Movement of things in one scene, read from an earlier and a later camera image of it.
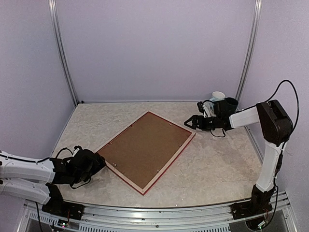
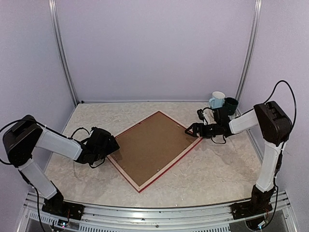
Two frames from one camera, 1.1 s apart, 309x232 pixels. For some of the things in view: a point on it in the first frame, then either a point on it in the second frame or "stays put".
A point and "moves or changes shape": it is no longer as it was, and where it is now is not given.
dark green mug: [231, 104] stays put
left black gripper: [96, 166] -> [110, 148]
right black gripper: [195, 118] -> [195, 125]
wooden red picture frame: [145, 151] moves or changes shape
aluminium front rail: [277, 215] stays put
